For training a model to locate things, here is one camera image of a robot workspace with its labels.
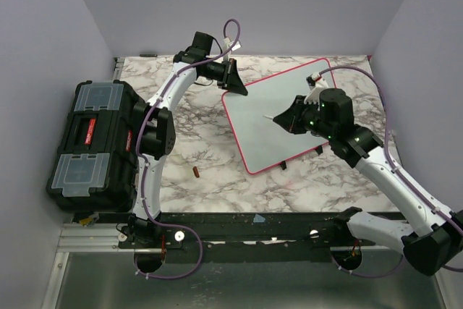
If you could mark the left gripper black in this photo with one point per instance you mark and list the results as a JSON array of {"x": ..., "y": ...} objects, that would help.
[{"x": 231, "y": 78}]

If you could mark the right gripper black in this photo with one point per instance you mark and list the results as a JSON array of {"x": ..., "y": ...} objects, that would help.
[{"x": 290, "y": 119}]

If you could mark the dark red marker cap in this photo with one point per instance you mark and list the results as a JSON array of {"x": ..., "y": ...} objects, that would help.
[{"x": 196, "y": 172}]

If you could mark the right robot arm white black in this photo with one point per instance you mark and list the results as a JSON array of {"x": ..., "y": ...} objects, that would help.
[{"x": 431, "y": 234}]

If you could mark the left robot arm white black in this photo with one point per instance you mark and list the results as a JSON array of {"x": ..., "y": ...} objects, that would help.
[{"x": 156, "y": 135}]

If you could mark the black whiteboard stand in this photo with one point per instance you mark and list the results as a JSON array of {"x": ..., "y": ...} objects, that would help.
[{"x": 318, "y": 150}]

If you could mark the black toolbox with clear lids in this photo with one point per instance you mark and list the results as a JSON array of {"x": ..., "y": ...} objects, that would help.
[{"x": 96, "y": 163}]

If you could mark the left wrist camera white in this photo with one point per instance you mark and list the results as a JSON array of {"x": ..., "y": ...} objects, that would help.
[{"x": 229, "y": 46}]

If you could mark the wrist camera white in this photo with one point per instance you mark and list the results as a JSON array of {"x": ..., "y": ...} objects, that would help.
[
  {"x": 317, "y": 84},
  {"x": 229, "y": 46}
]

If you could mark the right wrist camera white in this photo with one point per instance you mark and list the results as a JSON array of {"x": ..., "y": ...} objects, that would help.
[{"x": 317, "y": 84}]

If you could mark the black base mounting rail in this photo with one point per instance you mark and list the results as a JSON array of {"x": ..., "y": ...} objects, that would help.
[{"x": 238, "y": 237}]

